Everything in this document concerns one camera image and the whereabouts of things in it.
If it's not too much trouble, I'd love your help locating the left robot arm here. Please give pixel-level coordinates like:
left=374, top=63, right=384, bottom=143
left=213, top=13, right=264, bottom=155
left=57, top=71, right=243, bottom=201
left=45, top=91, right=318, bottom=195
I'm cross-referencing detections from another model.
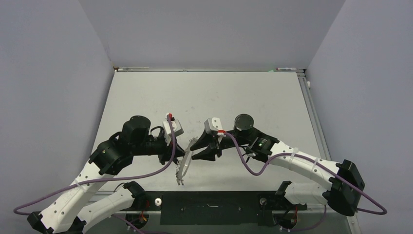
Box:
left=27, top=113, right=184, bottom=234

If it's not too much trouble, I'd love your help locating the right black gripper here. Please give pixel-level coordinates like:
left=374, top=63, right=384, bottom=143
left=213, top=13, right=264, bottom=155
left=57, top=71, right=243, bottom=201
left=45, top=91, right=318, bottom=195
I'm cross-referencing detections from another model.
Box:
left=190, top=129, right=249, bottom=159

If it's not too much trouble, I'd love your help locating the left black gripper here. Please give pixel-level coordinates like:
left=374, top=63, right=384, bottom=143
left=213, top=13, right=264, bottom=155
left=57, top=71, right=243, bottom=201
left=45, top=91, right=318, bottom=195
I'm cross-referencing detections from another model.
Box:
left=132, top=132, right=186, bottom=164

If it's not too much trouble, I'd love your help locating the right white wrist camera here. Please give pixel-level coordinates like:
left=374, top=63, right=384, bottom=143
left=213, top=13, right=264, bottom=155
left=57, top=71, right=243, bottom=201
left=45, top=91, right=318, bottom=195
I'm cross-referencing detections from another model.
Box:
left=204, top=117, right=225, bottom=137

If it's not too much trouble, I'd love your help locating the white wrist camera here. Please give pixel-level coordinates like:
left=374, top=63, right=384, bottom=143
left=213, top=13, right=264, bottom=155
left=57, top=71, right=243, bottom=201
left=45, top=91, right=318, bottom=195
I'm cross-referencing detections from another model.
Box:
left=162, top=113, right=184, bottom=144
left=204, top=117, right=225, bottom=137

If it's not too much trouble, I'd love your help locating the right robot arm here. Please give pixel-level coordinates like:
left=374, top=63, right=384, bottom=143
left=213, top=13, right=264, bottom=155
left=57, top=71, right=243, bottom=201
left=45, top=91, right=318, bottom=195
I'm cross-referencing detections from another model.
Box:
left=190, top=114, right=365, bottom=216

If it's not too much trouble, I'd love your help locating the aluminium rail back edge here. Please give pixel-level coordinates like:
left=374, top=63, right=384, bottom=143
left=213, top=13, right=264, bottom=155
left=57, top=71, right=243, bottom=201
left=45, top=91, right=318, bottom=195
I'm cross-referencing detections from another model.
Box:
left=114, top=67, right=305, bottom=73

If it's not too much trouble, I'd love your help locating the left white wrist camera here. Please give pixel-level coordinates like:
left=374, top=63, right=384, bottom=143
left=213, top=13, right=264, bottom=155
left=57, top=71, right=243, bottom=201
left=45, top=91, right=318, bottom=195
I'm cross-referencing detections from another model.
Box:
left=162, top=113, right=184, bottom=144

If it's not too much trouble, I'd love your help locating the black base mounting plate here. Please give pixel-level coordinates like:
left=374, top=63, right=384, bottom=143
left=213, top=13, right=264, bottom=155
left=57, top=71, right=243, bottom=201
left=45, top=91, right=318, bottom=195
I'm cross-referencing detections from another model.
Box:
left=126, top=191, right=307, bottom=227

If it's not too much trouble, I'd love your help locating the large grey keyring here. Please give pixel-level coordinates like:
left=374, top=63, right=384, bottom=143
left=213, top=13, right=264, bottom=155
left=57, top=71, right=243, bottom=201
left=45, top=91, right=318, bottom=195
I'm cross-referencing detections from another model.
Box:
left=175, top=137, right=198, bottom=186

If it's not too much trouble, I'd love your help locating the aluminium rail right side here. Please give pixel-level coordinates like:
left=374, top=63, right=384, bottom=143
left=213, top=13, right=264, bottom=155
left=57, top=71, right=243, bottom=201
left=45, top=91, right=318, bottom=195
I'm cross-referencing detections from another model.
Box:
left=297, top=70, right=360, bottom=216

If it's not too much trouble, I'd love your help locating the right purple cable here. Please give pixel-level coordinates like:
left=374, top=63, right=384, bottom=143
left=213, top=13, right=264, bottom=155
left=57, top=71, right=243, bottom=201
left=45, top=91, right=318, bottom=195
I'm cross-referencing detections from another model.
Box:
left=223, top=132, right=388, bottom=215

